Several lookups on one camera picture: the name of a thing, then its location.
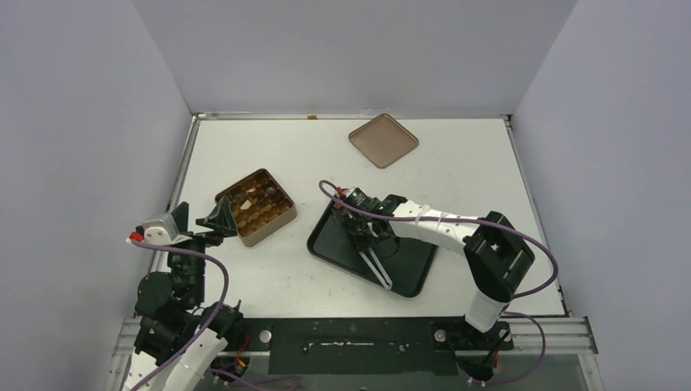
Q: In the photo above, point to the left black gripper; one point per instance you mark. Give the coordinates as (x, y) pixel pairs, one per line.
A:
(220, 219)

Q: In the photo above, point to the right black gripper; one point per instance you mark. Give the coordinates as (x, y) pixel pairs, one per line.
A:
(365, 230)

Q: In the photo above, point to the metal tongs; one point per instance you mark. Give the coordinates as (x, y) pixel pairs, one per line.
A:
(374, 264)

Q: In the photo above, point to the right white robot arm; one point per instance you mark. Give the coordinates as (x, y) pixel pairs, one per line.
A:
(498, 259)

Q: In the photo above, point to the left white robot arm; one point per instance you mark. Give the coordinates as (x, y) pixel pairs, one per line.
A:
(185, 321)

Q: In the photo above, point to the gold chocolate box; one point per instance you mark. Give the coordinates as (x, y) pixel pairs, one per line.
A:
(272, 207)

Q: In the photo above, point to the brown box lid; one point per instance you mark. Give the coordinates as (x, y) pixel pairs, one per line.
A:
(383, 140)

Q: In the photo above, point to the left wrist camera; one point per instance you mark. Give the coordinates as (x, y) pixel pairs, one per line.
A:
(158, 230)

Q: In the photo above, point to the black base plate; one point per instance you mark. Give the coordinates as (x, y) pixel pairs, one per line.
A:
(362, 346)

